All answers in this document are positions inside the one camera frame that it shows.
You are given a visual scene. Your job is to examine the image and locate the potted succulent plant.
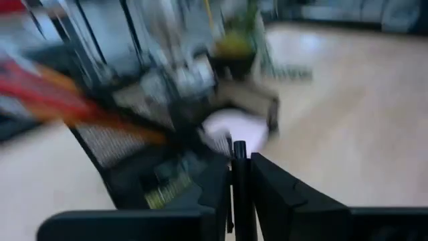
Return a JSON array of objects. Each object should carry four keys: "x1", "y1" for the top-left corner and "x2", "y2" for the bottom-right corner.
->
[{"x1": 209, "y1": 0, "x2": 314, "y2": 83}]

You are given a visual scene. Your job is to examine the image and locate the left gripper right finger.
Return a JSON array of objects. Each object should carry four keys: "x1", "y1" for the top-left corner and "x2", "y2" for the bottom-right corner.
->
[{"x1": 250, "y1": 153, "x2": 428, "y2": 241}]

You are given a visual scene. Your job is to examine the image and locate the black aluminium table frame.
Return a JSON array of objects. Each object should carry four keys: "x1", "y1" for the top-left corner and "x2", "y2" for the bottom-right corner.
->
[{"x1": 19, "y1": 0, "x2": 150, "y2": 91}]

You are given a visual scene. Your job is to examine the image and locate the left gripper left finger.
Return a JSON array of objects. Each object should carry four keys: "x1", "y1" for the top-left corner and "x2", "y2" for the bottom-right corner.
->
[{"x1": 36, "y1": 156, "x2": 232, "y2": 241}]

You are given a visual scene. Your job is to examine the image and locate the black mesh desk organizer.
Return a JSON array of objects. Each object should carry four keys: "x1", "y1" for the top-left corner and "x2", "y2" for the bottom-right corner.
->
[{"x1": 65, "y1": 75, "x2": 282, "y2": 211}]

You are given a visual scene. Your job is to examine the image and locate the pink sticky note pad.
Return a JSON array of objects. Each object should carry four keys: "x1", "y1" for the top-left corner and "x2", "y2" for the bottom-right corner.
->
[{"x1": 199, "y1": 107, "x2": 270, "y2": 158}]

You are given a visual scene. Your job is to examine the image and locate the red handled scissors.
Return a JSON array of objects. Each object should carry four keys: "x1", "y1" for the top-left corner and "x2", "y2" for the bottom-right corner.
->
[{"x1": 0, "y1": 55, "x2": 104, "y2": 123}]

